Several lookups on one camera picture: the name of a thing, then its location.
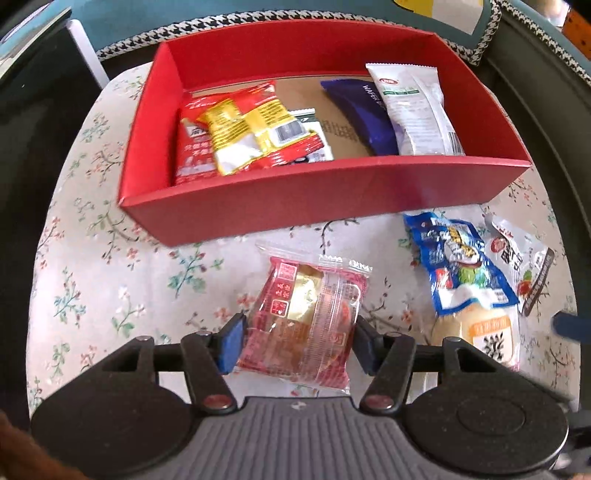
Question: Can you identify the white duck neck snack packet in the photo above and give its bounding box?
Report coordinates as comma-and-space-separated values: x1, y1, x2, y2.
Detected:
485, 214, 555, 317

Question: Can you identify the dark green sofa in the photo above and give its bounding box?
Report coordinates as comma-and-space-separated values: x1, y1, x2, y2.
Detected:
478, 1, 590, 292

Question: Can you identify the green white Kaprons wafer packet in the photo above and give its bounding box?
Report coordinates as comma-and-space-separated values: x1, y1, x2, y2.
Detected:
290, 108, 335, 164

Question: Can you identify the person's left hand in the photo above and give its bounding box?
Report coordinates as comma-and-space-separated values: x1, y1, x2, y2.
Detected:
0, 412, 87, 480

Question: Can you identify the teal lion sofa cover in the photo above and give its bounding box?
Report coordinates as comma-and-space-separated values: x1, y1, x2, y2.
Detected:
69, 1, 590, 82

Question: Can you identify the white silver snack packet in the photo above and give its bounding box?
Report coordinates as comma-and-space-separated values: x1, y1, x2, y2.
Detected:
366, 63, 465, 156

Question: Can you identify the blue sausage snack packet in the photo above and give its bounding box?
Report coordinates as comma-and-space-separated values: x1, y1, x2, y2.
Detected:
404, 212, 518, 316

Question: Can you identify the blue wafer biscuit packet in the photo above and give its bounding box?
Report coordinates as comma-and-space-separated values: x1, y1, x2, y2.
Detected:
321, 79, 399, 156

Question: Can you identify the floral tablecloth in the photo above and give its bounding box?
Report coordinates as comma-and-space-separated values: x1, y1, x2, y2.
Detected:
26, 62, 581, 413

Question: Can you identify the black side table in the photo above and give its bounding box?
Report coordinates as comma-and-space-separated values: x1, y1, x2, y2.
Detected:
1, 2, 108, 427

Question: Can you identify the orange plastic basket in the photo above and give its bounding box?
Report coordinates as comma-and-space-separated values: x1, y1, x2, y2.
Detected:
562, 7, 591, 51

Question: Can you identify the red cardboard box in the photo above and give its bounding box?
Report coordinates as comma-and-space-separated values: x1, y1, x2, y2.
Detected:
118, 19, 532, 246

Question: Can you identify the red yellow snack packet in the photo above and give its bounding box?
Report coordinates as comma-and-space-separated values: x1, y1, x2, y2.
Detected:
200, 81, 322, 176

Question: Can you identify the round bun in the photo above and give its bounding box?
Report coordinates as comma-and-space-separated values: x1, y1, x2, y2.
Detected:
431, 303, 520, 370

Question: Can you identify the red clear pastry packet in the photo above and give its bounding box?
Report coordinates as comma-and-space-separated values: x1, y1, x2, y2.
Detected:
238, 241, 373, 392

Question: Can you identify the red crown spicy strip packet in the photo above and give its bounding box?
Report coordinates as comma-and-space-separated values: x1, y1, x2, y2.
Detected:
175, 94, 221, 185

